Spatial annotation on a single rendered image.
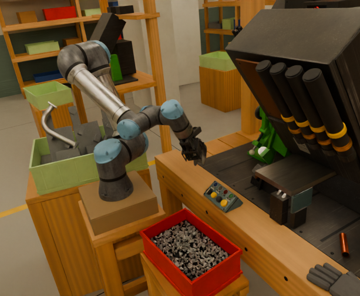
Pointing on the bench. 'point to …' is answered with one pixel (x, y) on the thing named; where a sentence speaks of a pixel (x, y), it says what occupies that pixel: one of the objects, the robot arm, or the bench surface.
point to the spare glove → (338, 281)
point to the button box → (232, 203)
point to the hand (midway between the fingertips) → (202, 160)
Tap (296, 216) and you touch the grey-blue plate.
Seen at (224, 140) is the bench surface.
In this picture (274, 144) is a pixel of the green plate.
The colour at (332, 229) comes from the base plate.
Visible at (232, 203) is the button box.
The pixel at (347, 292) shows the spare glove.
